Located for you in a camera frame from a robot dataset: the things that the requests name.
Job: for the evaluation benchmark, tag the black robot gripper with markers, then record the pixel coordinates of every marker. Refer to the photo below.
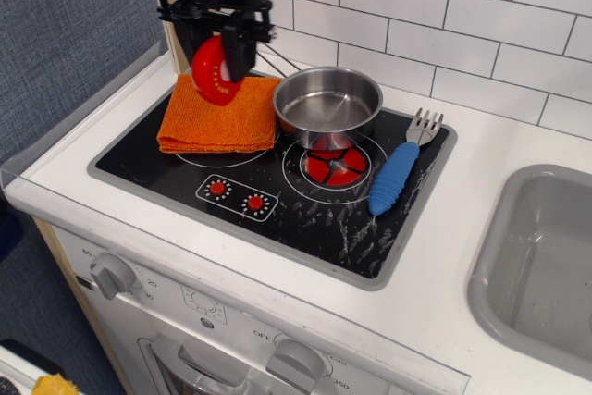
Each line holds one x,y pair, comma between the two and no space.
242,23

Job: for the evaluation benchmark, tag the red toy tomato half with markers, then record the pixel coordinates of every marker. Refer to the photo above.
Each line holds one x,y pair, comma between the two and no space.
210,73

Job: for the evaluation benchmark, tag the orange napkin cloth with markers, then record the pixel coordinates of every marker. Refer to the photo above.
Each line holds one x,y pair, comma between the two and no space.
246,125

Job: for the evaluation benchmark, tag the stainless steel pot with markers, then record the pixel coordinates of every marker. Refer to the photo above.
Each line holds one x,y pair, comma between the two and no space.
324,108

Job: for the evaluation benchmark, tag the black toy stovetop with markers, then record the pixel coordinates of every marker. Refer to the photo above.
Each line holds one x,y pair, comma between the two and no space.
309,206

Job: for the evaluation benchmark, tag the grey left oven knob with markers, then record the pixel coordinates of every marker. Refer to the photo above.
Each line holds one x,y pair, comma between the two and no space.
112,275

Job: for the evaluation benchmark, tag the grey oven knob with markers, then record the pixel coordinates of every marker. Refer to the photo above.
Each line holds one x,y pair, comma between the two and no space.
297,365
112,275

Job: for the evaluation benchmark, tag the white toy oven front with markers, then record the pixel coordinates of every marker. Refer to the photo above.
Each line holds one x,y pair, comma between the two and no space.
167,338

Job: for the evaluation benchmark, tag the grey right oven knob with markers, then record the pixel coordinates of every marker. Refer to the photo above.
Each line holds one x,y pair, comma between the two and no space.
297,365

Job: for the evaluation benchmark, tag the yellow cloth at corner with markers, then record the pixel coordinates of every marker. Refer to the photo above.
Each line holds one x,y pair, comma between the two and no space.
54,385

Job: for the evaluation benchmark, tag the grey sink basin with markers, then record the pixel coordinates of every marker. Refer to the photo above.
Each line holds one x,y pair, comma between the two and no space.
530,289

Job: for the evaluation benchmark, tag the blue handled toy fork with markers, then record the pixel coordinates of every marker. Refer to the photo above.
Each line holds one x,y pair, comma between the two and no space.
390,180

